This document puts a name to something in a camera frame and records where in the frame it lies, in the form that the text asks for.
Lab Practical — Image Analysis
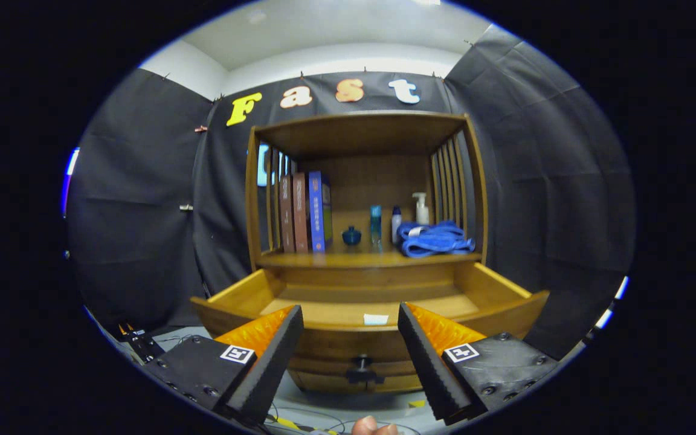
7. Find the wooden drawer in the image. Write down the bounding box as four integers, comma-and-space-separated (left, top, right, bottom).
190, 261, 551, 385

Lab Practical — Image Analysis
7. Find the wooden countertop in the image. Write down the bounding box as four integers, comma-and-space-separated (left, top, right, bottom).
257, 250, 483, 270

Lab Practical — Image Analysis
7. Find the reddish brown book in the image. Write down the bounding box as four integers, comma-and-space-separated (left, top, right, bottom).
292, 173, 311, 253

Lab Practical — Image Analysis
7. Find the blue towel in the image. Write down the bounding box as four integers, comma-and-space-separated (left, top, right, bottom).
396, 220, 476, 259

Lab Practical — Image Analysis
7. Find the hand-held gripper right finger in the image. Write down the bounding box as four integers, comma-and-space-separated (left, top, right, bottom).
398, 302, 559, 425

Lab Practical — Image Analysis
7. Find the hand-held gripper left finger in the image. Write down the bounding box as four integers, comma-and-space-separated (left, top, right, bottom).
143, 304, 305, 427

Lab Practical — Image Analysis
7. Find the wooden cabinet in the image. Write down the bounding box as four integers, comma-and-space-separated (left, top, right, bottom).
245, 110, 489, 395

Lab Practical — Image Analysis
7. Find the blue book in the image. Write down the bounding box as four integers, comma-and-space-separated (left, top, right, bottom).
308, 171, 334, 253

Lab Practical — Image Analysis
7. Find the dark brown book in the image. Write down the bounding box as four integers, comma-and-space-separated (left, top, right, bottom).
280, 175, 296, 253

